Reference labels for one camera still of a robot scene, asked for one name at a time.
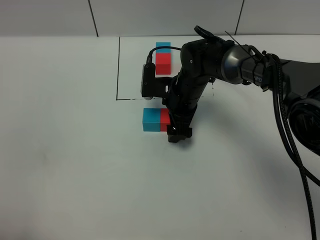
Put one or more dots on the red template block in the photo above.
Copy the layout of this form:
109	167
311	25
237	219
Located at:
163	63

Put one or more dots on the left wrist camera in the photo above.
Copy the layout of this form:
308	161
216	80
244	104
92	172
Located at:
152	86

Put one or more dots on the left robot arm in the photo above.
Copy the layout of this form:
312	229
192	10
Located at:
295	86

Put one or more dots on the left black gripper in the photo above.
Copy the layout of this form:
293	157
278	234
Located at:
184	93

